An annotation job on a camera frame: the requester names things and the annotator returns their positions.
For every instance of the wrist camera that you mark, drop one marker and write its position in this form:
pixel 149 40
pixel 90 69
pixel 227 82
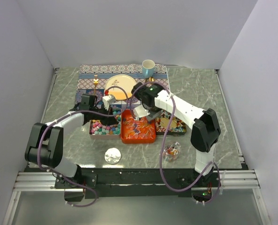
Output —
pixel 140 112
pixel 108 100

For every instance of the patterned blue placemat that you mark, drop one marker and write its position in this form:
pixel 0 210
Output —
pixel 87 72

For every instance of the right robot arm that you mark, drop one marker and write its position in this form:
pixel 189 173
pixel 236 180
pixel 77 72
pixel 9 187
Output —
pixel 204 125

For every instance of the gold tin of lollipops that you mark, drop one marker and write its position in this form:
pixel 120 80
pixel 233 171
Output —
pixel 177 127

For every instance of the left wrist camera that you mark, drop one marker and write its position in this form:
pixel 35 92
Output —
pixel 108 100

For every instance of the cream and orange plate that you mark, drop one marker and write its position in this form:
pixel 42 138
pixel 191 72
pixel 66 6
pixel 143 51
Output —
pixel 125 82

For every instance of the aluminium rail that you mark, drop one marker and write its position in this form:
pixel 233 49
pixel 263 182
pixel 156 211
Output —
pixel 45 181

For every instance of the clear jar lid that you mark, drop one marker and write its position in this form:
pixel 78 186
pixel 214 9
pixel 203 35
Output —
pixel 112 156

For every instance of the gold fork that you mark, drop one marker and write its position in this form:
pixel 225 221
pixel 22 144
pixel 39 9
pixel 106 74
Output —
pixel 95 82

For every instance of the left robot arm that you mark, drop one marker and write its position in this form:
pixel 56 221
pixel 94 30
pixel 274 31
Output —
pixel 45 144

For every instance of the blue mug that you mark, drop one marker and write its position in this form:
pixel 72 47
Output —
pixel 148 67

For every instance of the silver tin of star candies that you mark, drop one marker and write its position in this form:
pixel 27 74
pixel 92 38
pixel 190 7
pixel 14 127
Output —
pixel 98 131

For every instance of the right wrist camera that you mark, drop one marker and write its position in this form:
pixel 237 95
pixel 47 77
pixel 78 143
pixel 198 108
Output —
pixel 140 112

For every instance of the orange tin of lollipops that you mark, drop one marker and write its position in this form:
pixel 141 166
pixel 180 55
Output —
pixel 136 131

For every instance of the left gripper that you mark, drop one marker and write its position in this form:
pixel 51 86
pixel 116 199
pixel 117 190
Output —
pixel 109 120

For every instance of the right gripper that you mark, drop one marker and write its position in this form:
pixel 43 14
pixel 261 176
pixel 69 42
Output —
pixel 151 113

